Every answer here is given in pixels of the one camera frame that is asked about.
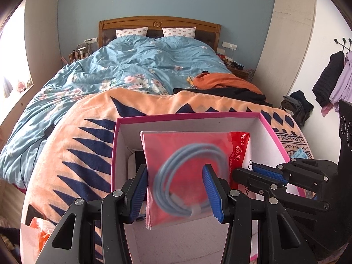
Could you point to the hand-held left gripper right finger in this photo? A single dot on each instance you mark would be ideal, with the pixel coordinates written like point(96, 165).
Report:
point(213, 195)

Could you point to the orange tissue pack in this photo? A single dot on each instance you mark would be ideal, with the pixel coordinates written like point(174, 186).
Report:
point(41, 238)

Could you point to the black hanging jacket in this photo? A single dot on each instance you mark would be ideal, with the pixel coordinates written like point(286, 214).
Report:
point(328, 79)

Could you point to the orange cloth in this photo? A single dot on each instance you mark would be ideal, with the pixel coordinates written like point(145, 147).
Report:
point(220, 81)

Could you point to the cluttered wooden nightstand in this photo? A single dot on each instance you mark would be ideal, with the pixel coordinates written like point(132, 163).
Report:
point(233, 66)

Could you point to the red and white plastic bag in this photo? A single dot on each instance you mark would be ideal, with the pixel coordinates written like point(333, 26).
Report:
point(165, 148)

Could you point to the wooden headboard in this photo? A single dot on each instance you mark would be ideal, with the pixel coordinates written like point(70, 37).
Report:
point(159, 22)

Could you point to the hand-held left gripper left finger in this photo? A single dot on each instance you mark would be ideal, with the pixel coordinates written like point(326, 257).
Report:
point(139, 195)

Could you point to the white wall outlet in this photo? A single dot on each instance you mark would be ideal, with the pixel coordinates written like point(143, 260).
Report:
point(229, 44)

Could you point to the orange patterned blanket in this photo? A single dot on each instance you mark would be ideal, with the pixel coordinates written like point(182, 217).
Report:
point(82, 110)

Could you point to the black coat hooks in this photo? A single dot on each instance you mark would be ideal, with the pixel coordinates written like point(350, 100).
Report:
point(343, 42)

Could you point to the purple hanging garment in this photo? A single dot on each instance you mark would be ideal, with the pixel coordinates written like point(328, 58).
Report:
point(343, 82)

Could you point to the cluttered bedside table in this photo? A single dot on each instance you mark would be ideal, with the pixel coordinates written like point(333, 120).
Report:
point(81, 53)

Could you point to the pink cardboard box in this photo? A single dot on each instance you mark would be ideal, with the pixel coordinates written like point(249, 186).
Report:
point(192, 123)

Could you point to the dark clothes pile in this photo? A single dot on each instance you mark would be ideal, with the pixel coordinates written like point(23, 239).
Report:
point(297, 107)

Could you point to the blue floral duvet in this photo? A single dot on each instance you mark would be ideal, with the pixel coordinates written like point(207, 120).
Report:
point(137, 60)

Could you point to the white patterned pillow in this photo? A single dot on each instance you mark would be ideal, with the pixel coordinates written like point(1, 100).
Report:
point(132, 32)
point(178, 32)

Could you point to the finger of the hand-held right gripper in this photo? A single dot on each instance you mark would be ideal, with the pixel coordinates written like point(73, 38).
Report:
point(269, 172)
point(253, 180)

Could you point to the black clothing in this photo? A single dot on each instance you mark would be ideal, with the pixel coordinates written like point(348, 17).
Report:
point(233, 93)

